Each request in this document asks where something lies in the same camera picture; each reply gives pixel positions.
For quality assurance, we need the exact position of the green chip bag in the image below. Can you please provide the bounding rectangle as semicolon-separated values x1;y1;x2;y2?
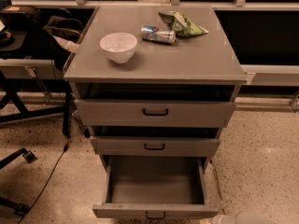
159;11;208;37

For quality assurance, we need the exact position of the black desk frame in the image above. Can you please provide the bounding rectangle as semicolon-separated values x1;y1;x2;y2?
0;58;73;137

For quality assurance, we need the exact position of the grey drawer cabinet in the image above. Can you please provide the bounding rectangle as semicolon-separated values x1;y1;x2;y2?
63;5;249;172

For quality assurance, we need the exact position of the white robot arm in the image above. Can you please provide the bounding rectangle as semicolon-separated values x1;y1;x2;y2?
211;212;276;224

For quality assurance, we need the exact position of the dark bag on desk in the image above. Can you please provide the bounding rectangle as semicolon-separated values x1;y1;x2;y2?
43;16;83;53

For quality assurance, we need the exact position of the black office chair base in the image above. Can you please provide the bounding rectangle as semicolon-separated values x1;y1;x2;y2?
0;147;37;217

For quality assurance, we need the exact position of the silver blue soda can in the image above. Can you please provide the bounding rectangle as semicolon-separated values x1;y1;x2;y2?
140;25;176;44

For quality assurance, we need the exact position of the black floor cable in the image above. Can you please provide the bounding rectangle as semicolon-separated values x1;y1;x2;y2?
17;142;70;224

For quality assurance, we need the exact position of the grey top drawer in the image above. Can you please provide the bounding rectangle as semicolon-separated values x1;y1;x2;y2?
75;99;235;128

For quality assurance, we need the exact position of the grey bottom drawer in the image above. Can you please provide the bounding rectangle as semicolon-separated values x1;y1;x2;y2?
93;156;218;220

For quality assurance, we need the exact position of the grey middle drawer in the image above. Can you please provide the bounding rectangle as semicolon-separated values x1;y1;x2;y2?
91;136;220;158

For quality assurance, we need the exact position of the grey drawer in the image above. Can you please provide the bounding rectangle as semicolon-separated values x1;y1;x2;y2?
91;136;220;158
75;99;235;128
93;156;218;220

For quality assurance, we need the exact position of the black backpack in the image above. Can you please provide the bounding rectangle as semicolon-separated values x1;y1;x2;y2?
0;5;41;31

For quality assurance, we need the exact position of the white ceramic bowl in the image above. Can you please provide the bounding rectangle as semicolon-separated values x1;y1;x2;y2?
100;33;137;63

